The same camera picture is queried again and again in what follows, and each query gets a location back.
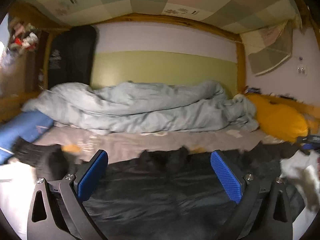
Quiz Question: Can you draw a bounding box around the black puffer jacket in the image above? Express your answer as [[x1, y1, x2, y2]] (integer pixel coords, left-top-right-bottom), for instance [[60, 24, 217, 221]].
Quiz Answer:
[[13, 138, 305, 239]]

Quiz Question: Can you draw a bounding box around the grey heart-print bed sheet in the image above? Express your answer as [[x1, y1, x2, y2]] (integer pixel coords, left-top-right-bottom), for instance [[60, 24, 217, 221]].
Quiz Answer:
[[31, 126, 281, 163]]

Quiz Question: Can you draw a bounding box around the white cloth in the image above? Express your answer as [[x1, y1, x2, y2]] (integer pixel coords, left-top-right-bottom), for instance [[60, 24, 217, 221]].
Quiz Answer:
[[280, 150, 319, 212]]

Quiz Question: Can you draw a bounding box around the blue pillow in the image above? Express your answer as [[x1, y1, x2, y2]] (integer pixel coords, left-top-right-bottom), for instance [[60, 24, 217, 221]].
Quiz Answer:
[[0, 111, 54, 165]]

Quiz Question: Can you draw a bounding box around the light grey-blue duvet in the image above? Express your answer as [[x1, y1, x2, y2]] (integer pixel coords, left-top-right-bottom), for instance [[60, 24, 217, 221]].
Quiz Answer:
[[22, 81, 259, 133]]

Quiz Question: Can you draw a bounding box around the orange pillow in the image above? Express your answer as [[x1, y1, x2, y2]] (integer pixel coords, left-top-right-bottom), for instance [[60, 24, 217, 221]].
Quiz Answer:
[[247, 94, 309, 142]]

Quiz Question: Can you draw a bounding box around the black hanging bag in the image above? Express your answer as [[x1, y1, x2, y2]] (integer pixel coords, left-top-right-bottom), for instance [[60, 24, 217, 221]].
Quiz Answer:
[[48, 25, 98, 89]]

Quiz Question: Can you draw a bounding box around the hanging colourful clutter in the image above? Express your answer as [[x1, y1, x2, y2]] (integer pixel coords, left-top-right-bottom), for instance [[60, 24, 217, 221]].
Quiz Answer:
[[7, 16, 40, 55]]

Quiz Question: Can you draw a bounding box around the patchwork pastel quilt overhead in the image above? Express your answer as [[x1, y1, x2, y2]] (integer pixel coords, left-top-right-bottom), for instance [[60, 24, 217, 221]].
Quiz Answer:
[[18, 0, 302, 75]]

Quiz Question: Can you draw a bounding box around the wooden bunk bed frame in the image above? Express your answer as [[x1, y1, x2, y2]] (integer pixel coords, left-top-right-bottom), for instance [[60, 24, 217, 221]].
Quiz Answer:
[[0, 0, 320, 123]]

